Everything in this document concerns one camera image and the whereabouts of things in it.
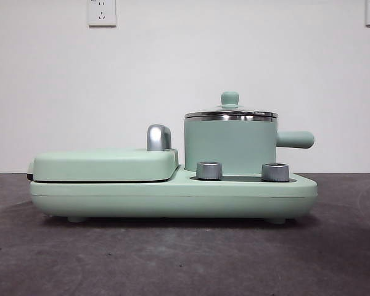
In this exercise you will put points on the glass lid with green knob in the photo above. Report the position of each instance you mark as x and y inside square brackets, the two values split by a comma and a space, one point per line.
[230, 98]

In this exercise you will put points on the silver control knob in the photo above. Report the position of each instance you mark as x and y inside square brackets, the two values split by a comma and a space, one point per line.
[209, 171]
[275, 172]

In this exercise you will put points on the mint green breakfast machine base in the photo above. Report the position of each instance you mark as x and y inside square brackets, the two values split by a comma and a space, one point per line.
[172, 197]

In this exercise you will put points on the mint green griddle cover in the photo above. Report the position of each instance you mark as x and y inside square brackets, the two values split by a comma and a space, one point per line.
[98, 165]

